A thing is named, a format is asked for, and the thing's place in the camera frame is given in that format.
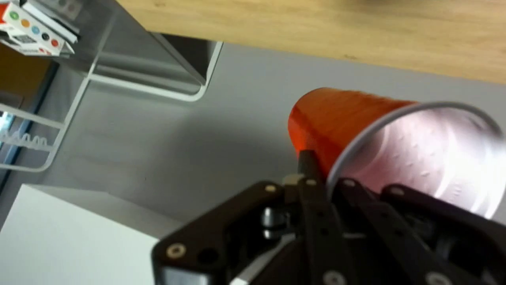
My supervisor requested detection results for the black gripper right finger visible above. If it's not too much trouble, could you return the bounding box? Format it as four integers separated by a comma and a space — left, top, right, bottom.
333, 179, 506, 285

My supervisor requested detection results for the white wall cabinet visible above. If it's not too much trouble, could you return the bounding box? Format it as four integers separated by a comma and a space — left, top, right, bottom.
0, 184, 180, 285

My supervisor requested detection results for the red plastic cup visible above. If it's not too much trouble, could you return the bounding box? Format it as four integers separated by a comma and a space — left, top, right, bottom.
287, 87, 506, 219

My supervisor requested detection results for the red and white box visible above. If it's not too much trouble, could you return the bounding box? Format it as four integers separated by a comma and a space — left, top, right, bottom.
0, 2, 74, 57

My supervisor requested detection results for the white metal rack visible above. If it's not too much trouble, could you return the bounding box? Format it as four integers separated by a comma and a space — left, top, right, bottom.
0, 0, 222, 173

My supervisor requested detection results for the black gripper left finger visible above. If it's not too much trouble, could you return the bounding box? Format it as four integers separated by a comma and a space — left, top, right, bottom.
151, 151, 358, 285

